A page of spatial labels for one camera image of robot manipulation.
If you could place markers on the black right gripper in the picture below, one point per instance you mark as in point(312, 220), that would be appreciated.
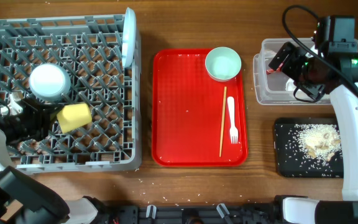
point(296, 53)

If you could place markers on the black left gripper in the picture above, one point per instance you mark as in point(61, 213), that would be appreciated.
point(44, 117)

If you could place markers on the red strawberry wrapper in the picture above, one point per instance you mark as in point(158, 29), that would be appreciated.
point(270, 71)

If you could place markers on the yellow cup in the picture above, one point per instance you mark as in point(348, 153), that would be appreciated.
point(74, 116)

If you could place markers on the light blue rice bowl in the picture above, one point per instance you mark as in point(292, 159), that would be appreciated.
point(49, 82)

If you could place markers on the white napkin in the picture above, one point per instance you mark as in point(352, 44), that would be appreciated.
point(290, 85)

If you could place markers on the green bowl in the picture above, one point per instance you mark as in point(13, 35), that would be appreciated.
point(223, 64)

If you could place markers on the wooden chopstick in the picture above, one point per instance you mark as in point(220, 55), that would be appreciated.
point(222, 122)

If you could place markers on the pink plastic fork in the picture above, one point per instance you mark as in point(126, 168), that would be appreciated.
point(233, 131)

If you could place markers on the rice food waste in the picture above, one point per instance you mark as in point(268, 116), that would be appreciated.
point(318, 141)

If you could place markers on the light blue plate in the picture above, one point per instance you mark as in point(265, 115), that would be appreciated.
point(128, 38)

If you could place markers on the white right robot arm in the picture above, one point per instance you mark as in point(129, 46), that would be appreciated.
point(297, 209)

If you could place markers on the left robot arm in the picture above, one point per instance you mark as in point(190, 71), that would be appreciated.
point(39, 203)

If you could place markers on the grey dishwasher rack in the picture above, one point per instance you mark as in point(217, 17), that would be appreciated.
point(89, 48)

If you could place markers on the clear plastic bin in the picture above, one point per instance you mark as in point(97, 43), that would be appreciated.
point(270, 89)

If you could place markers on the black tray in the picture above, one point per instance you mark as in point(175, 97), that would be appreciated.
point(292, 158)

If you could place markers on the red plastic tray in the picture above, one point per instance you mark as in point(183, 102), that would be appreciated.
point(187, 109)

